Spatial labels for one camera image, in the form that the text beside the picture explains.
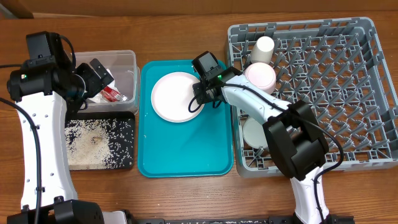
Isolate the white napkin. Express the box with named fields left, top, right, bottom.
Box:
left=86, top=68, right=128, bottom=104

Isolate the red sauce packet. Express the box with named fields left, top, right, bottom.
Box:
left=101, top=86, right=126, bottom=102

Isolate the large pink plate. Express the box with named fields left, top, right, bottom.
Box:
left=151, top=72, right=204, bottom=123

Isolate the small pink bowl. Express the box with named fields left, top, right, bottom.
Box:
left=243, top=62, right=276, bottom=95

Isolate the grey bowl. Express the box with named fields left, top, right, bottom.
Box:
left=243, top=117, right=269, bottom=150

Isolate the cream cup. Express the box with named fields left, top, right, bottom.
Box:
left=250, top=36, right=275, bottom=64

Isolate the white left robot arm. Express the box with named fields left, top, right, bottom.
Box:
left=7, top=31, right=134, bottom=223

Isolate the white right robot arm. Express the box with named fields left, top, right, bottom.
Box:
left=192, top=51, right=329, bottom=223

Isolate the grey dishwasher rack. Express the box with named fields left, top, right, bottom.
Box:
left=227, top=17, right=397, bottom=171

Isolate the clear plastic bin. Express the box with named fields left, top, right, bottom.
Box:
left=75, top=50, right=141, bottom=114

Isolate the teal plastic tray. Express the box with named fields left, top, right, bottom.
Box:
left=137, top=60, right=234, bottom=178

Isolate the black plastic tray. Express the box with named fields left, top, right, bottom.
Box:
left=64, top=111, right=136, bottom=170

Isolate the spilled rice pile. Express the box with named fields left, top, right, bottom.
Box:
left=64, top=119, right=135, bottom=170

